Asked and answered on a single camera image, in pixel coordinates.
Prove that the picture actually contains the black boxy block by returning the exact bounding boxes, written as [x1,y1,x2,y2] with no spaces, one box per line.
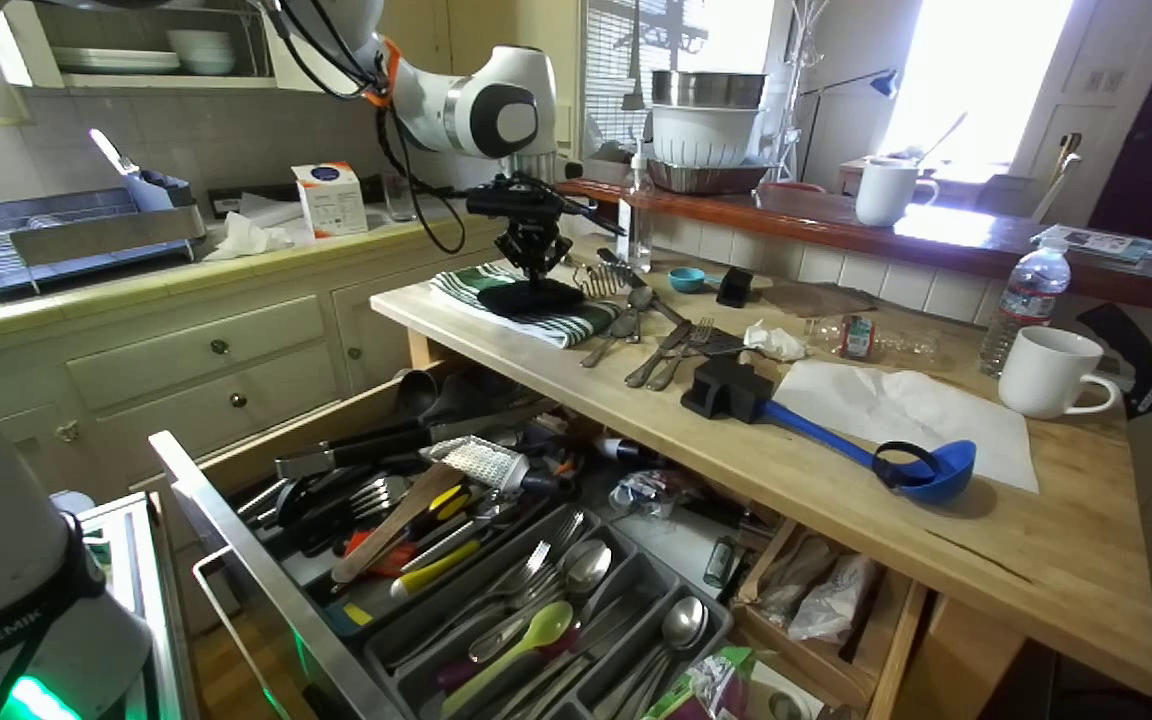
[676,354,774,428]

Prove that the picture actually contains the crumpled white wrapper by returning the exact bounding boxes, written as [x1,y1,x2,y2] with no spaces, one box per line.
[739,317,806,367]

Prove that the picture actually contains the small black holder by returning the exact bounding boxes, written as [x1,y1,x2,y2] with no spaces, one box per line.
[712,265,755,313]

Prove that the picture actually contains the white paper sheet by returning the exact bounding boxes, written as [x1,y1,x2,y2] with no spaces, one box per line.
[771,358,1042,497]

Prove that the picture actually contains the metal faucet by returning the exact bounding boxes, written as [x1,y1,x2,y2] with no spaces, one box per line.
[607,113,659,276]

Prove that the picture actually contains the white wrapped package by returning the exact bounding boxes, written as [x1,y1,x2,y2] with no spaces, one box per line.
[421,432,531,497]

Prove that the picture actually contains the green striped towel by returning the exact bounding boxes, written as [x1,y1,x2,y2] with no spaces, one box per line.
[427,260,615,354]

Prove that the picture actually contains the small glass jar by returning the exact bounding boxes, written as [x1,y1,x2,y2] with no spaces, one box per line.
[835,307,881,366]

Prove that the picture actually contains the blue long-handled scoop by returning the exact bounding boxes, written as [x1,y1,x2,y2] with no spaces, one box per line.
[755,395,979,514]

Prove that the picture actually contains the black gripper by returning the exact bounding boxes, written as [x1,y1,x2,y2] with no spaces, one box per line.
[492,211,576,289]

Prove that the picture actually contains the white basket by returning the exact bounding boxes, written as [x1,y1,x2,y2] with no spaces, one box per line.
[646,99,768,172]

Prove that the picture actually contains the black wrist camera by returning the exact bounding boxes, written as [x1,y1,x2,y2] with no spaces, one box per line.
[465,175,569,224]

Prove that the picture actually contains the metal table knives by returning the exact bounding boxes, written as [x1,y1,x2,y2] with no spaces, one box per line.
[621,317,712,395]

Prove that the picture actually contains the white pitcher mug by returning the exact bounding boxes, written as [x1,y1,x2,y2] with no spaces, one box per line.
[852,152,943,232]

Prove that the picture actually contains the white bowl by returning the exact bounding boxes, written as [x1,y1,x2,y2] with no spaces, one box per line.
[168,30,242,79]

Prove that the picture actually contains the metal fork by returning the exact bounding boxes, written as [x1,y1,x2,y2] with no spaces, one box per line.
[581,305,644,371]

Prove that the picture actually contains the clear plastic water bottle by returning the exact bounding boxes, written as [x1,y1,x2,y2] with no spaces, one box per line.
[973,236,1075,379]

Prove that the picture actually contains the white plastic bag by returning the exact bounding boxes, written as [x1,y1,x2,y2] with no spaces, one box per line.
[201,194,308,265]

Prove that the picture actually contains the yellow-handled utensil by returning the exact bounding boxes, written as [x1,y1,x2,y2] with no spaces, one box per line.
[340,534,486,634]

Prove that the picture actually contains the clear plastic bag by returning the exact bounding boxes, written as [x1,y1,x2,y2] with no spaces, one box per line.
[781,551,882,654]

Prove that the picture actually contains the metal baking pan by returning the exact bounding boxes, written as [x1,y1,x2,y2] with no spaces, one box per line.
[646,156,771,202]

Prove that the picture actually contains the large metal spoon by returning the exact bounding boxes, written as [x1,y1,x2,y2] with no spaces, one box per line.
[469,537,615,669]

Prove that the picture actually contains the white carton with blue cap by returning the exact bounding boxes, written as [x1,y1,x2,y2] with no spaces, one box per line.
[290,160,375,247]

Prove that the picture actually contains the small wooden drawer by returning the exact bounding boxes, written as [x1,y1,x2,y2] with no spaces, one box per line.
[726,517,932,720]

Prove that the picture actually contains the grey cutlery tray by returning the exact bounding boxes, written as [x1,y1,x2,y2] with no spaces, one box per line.
[359,497,736,720]

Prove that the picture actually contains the open kitchen drawer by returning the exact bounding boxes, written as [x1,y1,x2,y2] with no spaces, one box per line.
[148,378,806,720]

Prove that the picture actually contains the stacked white plates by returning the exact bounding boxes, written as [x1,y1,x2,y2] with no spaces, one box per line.
[50,43,186,77]

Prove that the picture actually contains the blue dish rack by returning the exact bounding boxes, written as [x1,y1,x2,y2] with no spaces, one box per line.
[0,175,210,305]

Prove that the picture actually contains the black pouch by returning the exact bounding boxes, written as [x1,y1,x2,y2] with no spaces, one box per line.
[1071,300,1152,421]

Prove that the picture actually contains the green printed packet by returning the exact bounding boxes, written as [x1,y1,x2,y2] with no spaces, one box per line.
[672,645,826,720]

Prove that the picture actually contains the green plastic spoon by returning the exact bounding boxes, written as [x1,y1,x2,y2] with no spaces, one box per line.
[434,596,581,716]

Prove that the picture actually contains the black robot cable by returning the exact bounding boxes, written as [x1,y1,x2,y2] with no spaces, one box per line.
[259,0,473,260]

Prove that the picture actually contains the desk lamp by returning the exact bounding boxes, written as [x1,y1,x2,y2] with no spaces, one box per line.
[789,65,902,184]

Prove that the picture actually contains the wooden spatula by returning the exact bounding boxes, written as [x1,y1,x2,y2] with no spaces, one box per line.
[326,460,469,588]

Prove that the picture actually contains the cream cabinet with drawers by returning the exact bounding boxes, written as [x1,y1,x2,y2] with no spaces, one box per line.
[0,224,473,497]

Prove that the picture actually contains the metal robot stand frame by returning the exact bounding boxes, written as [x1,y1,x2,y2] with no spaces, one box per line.
[73,488,201,720]

